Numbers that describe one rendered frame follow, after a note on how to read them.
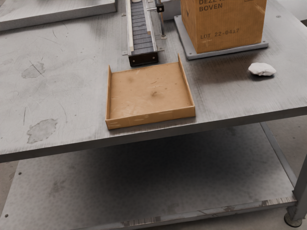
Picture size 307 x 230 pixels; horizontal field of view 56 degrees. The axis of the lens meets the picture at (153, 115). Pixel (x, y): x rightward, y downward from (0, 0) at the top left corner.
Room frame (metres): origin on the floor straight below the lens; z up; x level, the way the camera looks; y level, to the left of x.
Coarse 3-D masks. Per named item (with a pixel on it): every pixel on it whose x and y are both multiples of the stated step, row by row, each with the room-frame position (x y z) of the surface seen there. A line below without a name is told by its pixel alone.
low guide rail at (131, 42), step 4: (128, 0) 1.37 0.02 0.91; (128, 4) 1.33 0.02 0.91; (128, 8) 1.28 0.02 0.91; (128, 12) 1.23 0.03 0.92; (128, 16) 1.19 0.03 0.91; (128, 20) 1.15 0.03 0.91; (128, 24) 1.11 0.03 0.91; (132, 36) 1.03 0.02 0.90; (132, 40) 0.98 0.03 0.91; (132, 44) 0.94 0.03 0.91; (132, 48) 0.93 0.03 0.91
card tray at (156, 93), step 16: (160, 64) 0.90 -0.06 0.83; (176, 64) 0.88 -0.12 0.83; (112, 80) 0.86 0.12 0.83; (128, 80) 0.84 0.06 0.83; (144, 80) 0.82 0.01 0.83; (160, 80) 0.81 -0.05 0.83; (176, 80) 0.79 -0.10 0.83; (112, 96) 0.76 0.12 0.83; (128, 96) 0.75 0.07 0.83; (144, 96) 0.73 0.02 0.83; (160, 96) 0.72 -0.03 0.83; (176, 96) 0.70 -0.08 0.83; (112, 112) 0.68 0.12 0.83; (128, 112) 0.67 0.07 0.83; (144, 112) 0.66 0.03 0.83; (160, 112) 0.61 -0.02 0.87; (176, 112) 0.60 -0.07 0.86; (192, 112) 0.60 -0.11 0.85; (112, 128) 0.61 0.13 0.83
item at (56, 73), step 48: (0, 48) 1.29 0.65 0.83; (48, 48) 1.21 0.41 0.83; (96, 48) 1.12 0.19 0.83; (288, 48) 0.86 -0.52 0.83; (0, 96) 0.89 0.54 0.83; (48, 96) 0.84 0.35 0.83; (96, 96) 0.79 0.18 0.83; (192, 96) 0.69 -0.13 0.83; (240, 96) 0.65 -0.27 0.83; (288, 96) 0.62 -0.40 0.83; (0, 144) 0.64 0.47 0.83; (48, 144) 0.60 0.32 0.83
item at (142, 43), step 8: (136, 8) 1.35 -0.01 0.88; (136, 16) 1.26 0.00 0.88; (144, 16) 1.24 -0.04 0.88; (136, 24) 1.18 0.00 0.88; (144, 24) 1.16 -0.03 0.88; (136, 32) 1.10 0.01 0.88; (144, 32) 1.09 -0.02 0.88; (136, 40) 1.03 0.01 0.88; (144, 40) 1.02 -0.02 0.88; (136, 48) 0.97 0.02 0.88; (144, 48) 0.96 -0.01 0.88; (152, 48) 0.95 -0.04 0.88
